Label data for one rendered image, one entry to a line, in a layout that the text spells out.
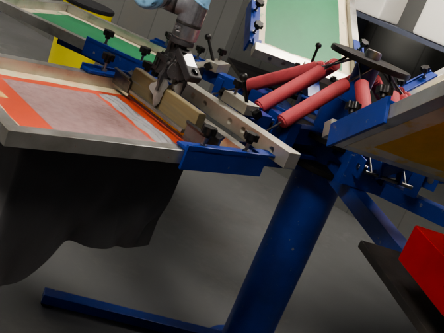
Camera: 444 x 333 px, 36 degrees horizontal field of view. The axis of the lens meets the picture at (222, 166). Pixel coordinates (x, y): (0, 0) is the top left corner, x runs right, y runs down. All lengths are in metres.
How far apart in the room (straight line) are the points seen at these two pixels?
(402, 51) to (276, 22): 1.99
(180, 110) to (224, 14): 3.79
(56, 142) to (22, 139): 0.08
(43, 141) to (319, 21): 2.25
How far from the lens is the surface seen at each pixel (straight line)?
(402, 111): 1.65
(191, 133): 1.92
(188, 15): 2.00
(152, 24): 6.43
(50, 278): 3.01
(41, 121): 1.74
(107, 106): 2.05
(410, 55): 5.23
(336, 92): 2.42
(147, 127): 1.96
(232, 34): 5.72
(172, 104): 2.01
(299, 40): 3.39
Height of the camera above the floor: 1.50
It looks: 17 degrees down
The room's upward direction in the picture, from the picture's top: 22 degrees clockwise
